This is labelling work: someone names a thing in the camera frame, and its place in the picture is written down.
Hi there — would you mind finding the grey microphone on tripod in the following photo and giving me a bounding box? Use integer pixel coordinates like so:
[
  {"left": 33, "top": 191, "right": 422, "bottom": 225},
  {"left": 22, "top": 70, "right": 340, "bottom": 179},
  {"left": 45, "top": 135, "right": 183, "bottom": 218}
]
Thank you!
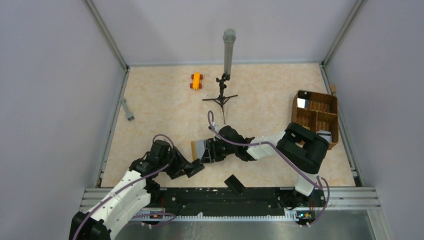
[{"left": 202, "top": 28, "right": 238, "bottom": 124}]

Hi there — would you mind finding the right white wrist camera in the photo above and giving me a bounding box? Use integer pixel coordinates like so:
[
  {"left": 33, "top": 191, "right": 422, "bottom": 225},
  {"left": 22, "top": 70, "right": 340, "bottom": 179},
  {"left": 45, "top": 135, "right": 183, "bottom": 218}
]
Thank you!
[{"left": 208, "top": 125, "right": 221, "bottom": 133}]

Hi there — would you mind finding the black card stack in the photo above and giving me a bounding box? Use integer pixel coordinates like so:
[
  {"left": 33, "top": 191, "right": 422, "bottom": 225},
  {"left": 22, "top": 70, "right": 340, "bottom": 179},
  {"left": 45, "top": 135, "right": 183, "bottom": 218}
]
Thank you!
[{"left": 295, "top": 90, "right": 312, "bottom": 109}]

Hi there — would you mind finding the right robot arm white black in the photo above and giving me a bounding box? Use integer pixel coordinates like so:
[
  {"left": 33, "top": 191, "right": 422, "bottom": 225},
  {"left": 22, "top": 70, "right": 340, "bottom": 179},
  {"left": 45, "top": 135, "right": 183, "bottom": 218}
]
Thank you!
[{"left": 191, "top": 122, "right": 330, "bottom": 206}]

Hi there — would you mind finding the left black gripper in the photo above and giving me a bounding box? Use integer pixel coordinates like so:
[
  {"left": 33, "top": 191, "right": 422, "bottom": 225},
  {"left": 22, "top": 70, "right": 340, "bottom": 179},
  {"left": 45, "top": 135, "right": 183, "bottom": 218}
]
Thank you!
[{"left": 158, "top": 146, "right": 193, "bottom": 179}]

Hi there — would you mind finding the woven wicker divided basket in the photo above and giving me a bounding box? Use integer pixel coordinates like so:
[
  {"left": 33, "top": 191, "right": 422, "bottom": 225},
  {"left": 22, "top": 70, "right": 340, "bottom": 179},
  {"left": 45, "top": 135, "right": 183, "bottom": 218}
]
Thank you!
[{"left": 291, "top": 90, "right": 339, "bottom": 150}]

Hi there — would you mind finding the white slotted cable duct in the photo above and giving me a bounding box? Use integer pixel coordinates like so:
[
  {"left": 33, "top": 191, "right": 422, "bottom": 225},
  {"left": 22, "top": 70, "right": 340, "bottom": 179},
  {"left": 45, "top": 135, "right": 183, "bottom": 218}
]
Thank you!
[{"left": 131, "top": 210, "right": 315, "bottom": 222}]

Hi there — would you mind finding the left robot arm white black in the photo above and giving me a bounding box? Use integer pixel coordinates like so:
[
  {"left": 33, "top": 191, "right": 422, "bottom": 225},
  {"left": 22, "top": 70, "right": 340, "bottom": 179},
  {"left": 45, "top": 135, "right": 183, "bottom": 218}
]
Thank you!
[{"left": 69, "top": 139, "right": 194, "bottom": 240}]

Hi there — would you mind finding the silver card stack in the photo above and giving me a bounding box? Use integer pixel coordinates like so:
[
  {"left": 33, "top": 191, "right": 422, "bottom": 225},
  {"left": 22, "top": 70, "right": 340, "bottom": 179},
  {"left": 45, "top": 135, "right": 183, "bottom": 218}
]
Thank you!
[{"left": 317, "top": 130, "right": 332, "bottom": 143}]

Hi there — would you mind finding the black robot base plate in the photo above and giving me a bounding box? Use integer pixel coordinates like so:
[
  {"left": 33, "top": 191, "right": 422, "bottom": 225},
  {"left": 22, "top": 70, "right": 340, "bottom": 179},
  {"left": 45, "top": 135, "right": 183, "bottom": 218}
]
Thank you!
[{"left": 145, "top": 179, "right": 326, "bottom": 217}]

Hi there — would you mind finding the orange toy block car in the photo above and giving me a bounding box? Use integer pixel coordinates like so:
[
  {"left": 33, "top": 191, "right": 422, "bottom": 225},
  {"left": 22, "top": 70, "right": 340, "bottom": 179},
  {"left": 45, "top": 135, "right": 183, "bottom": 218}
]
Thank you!
[{"left": 189, "top": 72, "right": 203, "bottom": 90}]

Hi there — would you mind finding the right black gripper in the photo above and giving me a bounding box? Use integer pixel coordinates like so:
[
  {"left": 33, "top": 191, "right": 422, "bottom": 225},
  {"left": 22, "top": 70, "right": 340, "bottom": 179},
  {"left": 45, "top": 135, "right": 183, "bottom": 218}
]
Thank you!
[{"left": 200, "top": 137, "right": 237, "bottom": 164}]

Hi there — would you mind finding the small wooden block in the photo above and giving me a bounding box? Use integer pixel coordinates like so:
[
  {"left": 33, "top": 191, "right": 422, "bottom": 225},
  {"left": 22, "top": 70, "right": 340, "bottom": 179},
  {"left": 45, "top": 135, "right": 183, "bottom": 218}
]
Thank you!
[{"left": 329, "top": 84, "right": 337, "bottom": 94}]

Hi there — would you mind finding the grey metal bracket tool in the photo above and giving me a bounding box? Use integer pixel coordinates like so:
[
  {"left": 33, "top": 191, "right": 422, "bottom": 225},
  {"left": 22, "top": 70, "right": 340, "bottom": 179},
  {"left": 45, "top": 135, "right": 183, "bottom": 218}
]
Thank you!
[{"left": 119, "top": 97, "right": 135, "bottom": 122}]

